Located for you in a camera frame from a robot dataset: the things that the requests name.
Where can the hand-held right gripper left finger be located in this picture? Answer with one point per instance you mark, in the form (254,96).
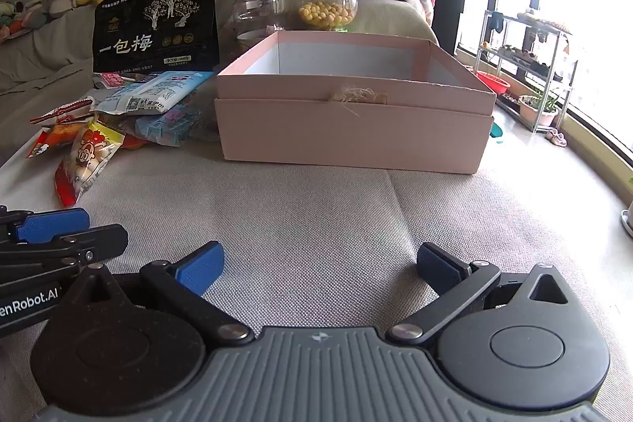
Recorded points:
(200,271)

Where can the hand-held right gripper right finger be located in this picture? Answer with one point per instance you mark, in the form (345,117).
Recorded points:
(440,271)

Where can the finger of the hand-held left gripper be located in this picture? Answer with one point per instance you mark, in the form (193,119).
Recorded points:
(49,224)
(99,236)

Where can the cartoon print snack packet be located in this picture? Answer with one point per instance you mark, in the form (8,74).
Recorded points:
(86,160)

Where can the red and white snack packet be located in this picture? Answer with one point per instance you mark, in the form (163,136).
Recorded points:
(64,111)

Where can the pink cardboard box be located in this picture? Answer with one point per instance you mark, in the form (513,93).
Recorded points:
(346,135)

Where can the clear bag of blue candies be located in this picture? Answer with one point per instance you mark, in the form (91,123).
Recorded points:
(168,125)

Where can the teal plastic object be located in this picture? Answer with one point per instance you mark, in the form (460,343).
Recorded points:
(497,133)

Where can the white and blue snack packet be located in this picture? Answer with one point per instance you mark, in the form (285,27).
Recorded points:
(158,93)

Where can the small pink packet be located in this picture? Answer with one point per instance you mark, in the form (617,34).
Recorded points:
(111,80)

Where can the grey covered sofa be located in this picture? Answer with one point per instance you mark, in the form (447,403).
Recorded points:
(39,51)

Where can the pink slippers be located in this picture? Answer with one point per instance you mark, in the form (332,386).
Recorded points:
(558,138)

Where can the potted plant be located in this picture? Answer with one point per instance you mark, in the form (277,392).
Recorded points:
(536,110)

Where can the red plastic basin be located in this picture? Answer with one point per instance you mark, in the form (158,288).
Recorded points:
(493,83)

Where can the white round object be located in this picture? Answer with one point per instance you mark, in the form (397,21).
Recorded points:
(629,219)

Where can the orange long plush toy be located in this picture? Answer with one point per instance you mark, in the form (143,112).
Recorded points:
(11,30)

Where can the pink grey plush toy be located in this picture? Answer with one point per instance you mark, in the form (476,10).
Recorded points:
(33,17)

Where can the large black snack bag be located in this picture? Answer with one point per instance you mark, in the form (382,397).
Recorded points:
(148,31)

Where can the green plush toy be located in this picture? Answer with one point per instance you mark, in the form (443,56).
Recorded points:
(9,10)

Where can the metal shelf rack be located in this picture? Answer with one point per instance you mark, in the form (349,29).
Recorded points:
(519,56)

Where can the clear jar with red lid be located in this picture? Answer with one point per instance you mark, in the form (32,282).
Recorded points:
(259,11)

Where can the clear jar with green lid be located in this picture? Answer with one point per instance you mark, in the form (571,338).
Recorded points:
(326,11)

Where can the window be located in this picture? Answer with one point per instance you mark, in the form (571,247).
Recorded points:
(583,6)

